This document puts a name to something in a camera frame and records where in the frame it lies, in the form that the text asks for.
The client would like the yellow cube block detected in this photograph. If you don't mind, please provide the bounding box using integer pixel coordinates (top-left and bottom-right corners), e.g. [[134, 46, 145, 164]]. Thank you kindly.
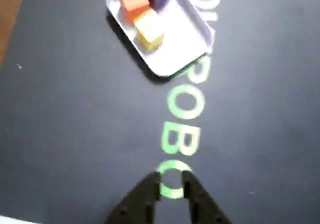
[[133, 9, 166, 54]]

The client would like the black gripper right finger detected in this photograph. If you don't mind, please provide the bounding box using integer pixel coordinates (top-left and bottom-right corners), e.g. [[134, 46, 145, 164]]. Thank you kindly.
[[181, 170, 231, 224]]

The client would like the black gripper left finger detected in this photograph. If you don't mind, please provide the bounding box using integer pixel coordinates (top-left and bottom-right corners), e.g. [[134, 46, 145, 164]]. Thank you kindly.
[[104, 171, 161, 224]]

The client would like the black mat with WOWROBO print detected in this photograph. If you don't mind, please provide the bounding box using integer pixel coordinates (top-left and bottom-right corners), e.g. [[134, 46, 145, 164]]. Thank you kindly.
[[0, 0, 320, 224]]

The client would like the white rectangular tray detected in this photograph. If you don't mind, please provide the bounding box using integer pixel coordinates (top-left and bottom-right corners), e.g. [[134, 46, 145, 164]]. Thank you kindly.
[[105, 0, 216, 78]]

